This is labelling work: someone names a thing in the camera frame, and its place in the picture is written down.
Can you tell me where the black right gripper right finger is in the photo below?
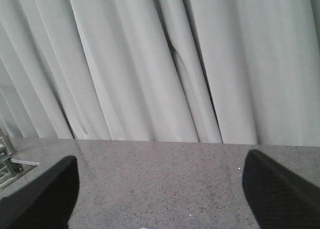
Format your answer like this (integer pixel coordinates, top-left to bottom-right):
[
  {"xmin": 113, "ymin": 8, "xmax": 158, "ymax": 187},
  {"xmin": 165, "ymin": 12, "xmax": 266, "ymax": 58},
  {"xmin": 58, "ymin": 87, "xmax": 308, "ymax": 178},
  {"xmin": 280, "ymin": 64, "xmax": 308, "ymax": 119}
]
[{"xmin": 242, "ymin": 149, "xmax": 320, "ymax": 229}]

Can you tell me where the white pleated curtain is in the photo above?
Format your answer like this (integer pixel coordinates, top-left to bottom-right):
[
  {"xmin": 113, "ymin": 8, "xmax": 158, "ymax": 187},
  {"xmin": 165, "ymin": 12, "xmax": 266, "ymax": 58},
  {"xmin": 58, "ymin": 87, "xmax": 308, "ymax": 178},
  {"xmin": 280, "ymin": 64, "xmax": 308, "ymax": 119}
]
[{"xmin": 0, "ymin": 0, "xmax": 320, "ymax": 146}]

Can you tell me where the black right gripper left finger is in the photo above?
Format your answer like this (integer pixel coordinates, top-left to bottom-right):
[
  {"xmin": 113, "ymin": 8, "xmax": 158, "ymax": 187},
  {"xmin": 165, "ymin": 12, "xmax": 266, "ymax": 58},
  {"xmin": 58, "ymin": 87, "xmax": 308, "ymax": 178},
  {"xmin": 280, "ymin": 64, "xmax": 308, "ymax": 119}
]
[{"xmin": 0, "ymin": 155, "xmax": 80, "ymax": 229}]

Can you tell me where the grey metal bracket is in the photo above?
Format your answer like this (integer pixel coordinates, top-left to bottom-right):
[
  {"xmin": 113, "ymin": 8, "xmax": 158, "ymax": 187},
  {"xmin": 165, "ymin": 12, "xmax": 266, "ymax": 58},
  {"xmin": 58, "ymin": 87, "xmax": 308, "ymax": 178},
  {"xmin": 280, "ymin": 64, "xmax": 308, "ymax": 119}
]
[{"xmin": 0, "ymin": 129, "xmax": 40, "ymax": 191}]

